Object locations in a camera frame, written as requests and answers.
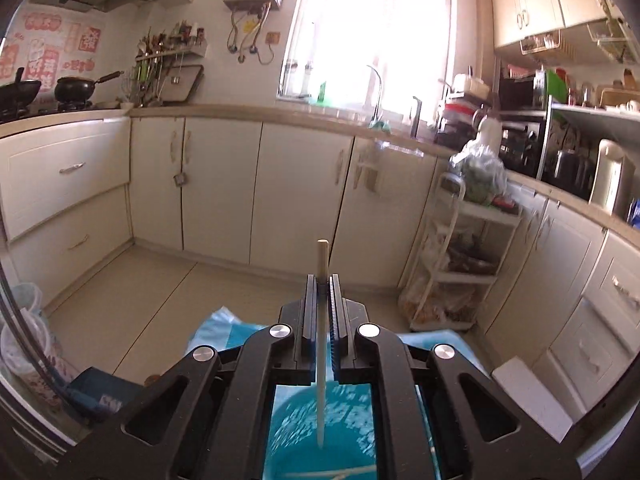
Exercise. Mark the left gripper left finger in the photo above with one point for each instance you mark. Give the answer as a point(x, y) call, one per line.
point(297, 360)

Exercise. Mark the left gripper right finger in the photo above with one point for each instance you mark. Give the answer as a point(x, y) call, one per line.
point(345, 317)

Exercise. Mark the teal perforated plastic basket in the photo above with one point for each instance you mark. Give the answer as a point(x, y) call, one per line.
point(349, 439)

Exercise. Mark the cream kitchen cabinets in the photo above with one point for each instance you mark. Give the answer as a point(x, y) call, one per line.
point(125, 234)

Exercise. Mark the kitchen window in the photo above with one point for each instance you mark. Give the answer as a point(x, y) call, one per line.
point(385, 57)

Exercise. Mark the blue white checkered tablecloth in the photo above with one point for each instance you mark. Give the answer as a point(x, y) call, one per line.
point(224, 330)

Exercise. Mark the chopstick lying in basket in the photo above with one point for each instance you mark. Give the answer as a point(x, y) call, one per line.
point(335, 474)

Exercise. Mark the white storage shelf rack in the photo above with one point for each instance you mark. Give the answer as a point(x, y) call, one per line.
point(460, 256)

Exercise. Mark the green filled plastic bag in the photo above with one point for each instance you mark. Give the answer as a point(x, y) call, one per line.
point(482, 172)

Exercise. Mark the white electric kettle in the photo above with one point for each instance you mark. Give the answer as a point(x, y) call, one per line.
point(612, 184)

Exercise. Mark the black frying pan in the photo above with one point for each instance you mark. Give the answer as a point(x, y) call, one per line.
point(76, 89)

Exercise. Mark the black wok on stove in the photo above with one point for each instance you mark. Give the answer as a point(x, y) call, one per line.
point(19, 93)

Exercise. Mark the utensil wall rack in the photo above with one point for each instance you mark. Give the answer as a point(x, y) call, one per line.
point(168, 68)

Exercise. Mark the upper wall cabinet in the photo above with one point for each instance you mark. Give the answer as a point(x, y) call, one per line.
point(515, 20)

